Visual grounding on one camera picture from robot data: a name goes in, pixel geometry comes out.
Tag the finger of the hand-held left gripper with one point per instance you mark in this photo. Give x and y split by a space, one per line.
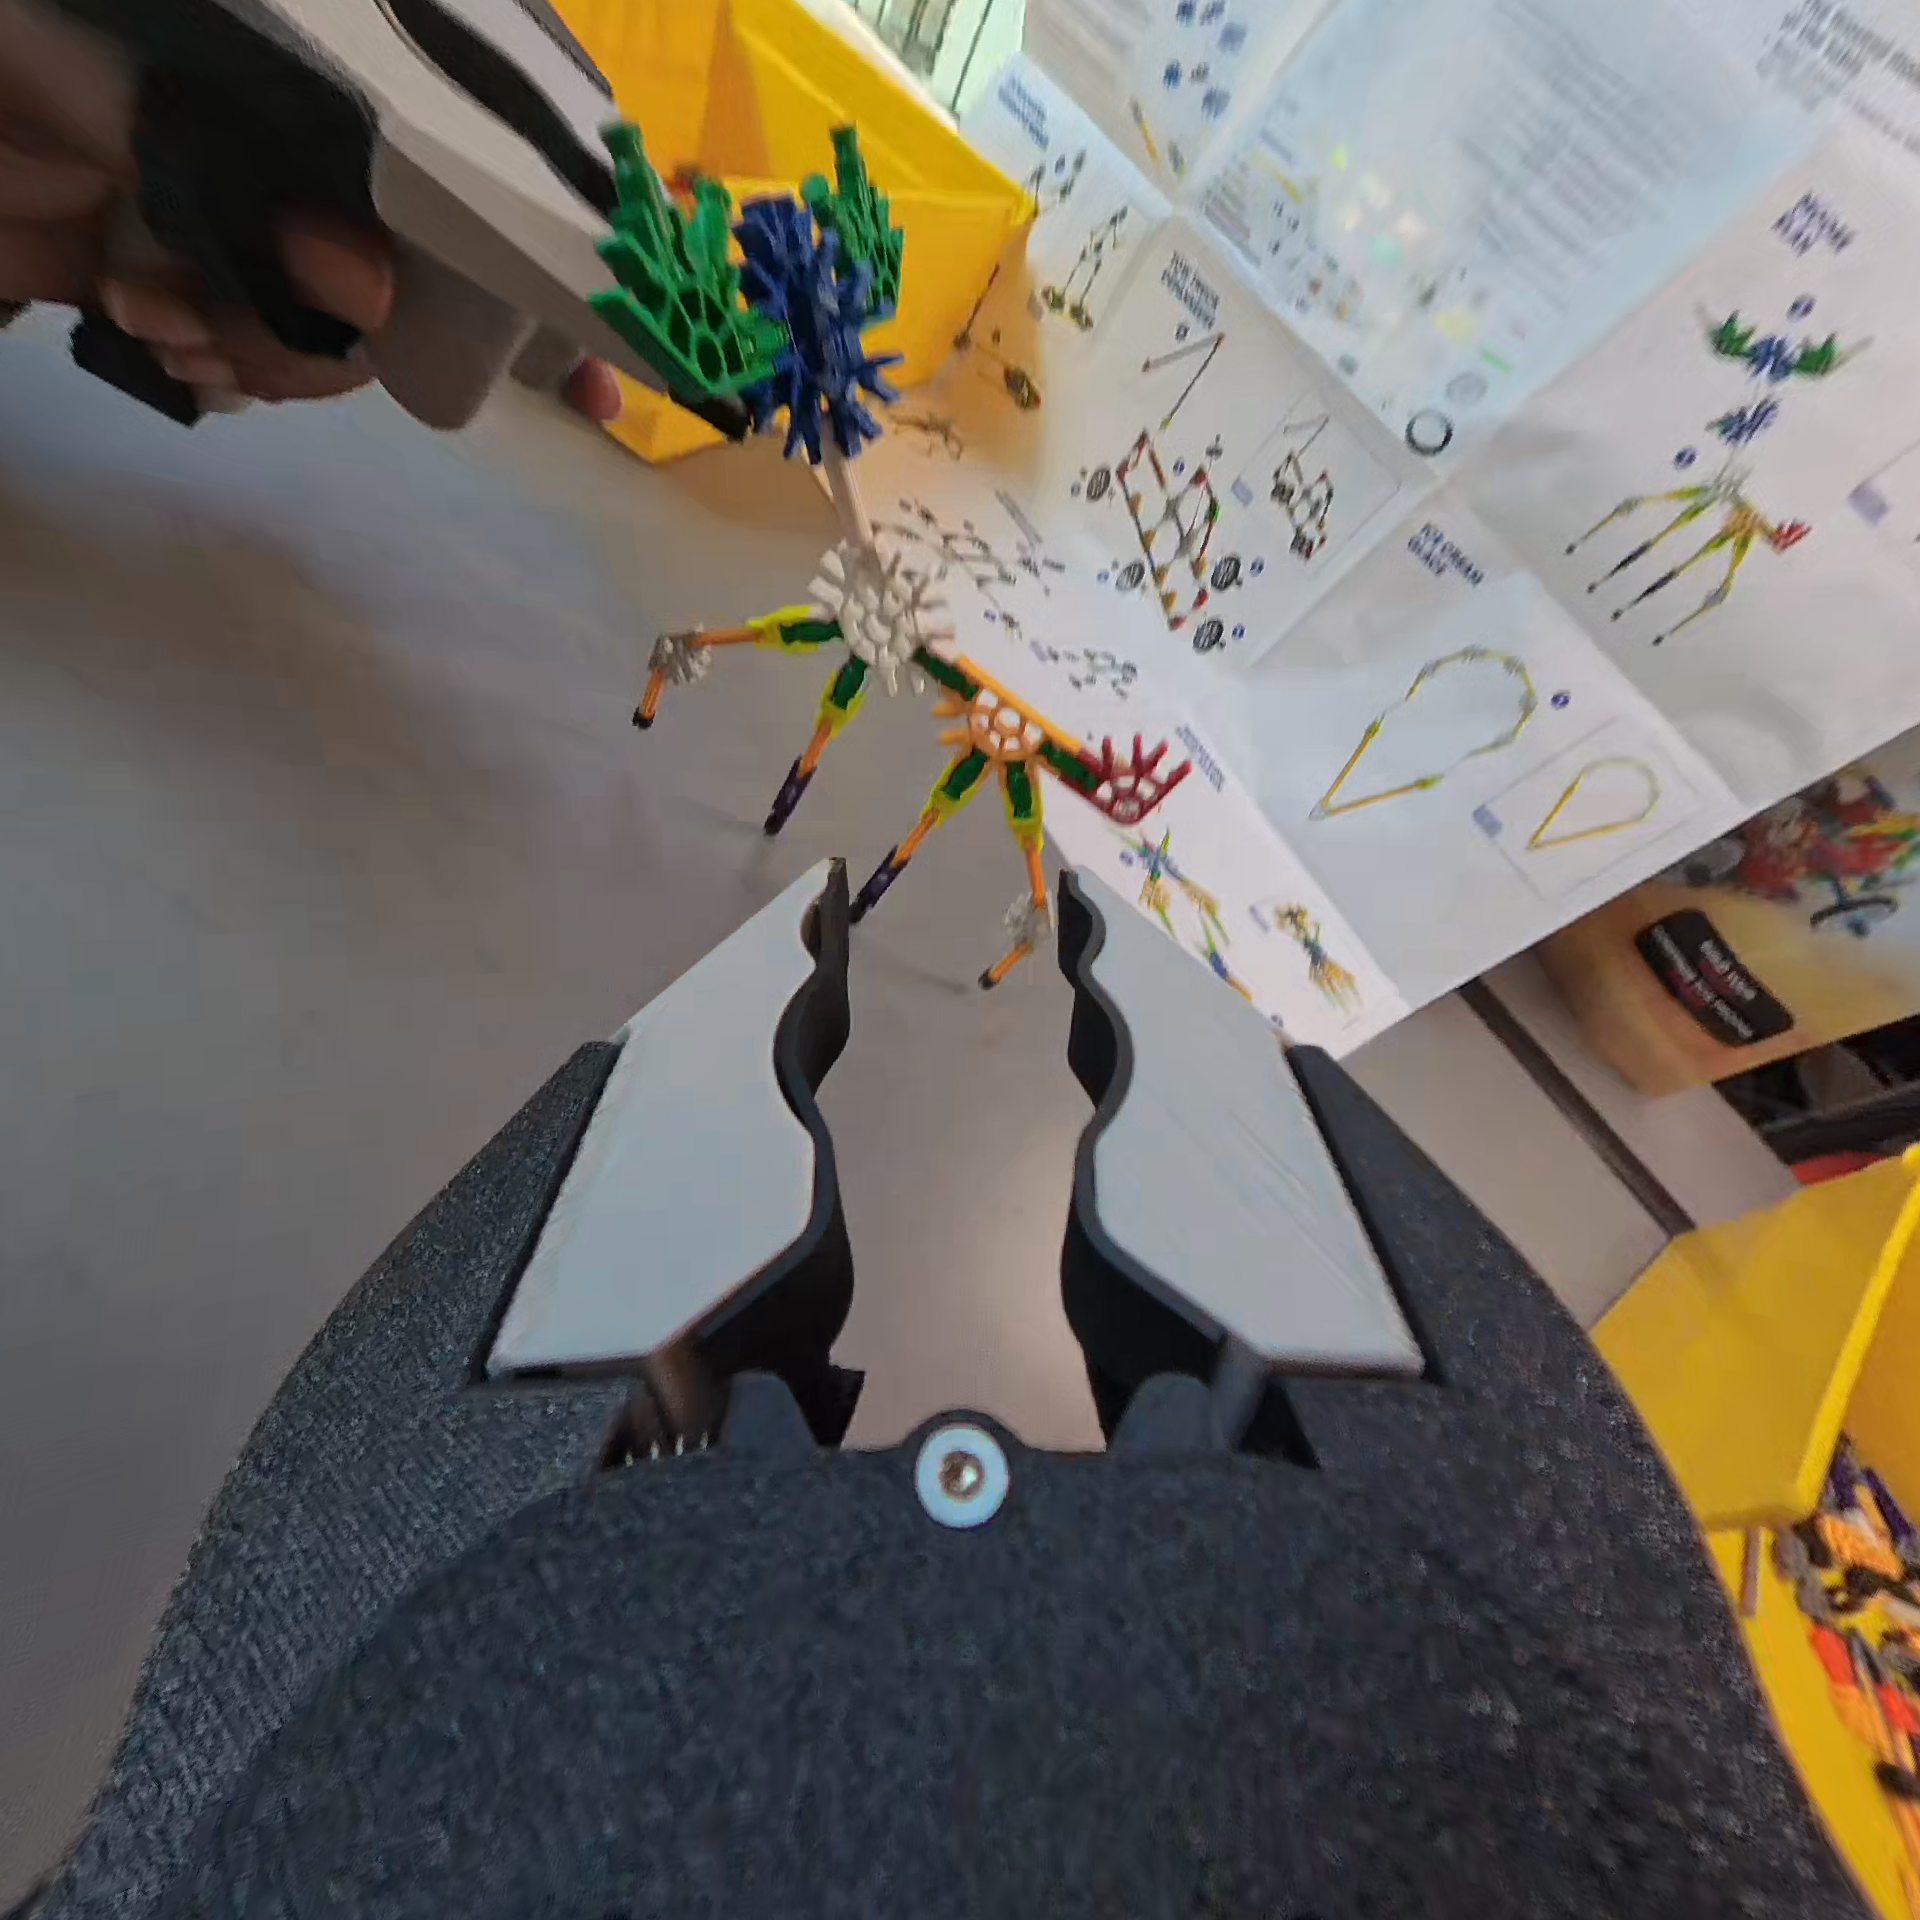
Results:
449 164
576 63

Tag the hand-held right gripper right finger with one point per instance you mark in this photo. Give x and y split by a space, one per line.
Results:
1243 1183

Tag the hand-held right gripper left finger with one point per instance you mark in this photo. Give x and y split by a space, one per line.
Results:
660 1183

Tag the multicoloured toy hand assembly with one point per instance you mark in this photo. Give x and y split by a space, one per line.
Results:
885 601

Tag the grey desk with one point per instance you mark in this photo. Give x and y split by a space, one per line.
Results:
301 900

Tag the person's left hand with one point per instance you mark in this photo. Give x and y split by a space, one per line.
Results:
60 164

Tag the yellow divided plastic bin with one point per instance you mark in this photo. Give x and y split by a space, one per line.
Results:
960 225

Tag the yellow toy set box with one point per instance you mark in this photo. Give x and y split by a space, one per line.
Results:
1621 991

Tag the white toy instruction sheet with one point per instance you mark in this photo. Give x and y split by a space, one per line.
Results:
1724 720

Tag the pile of loose toy pieces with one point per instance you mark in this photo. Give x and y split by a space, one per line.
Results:
1859 1590

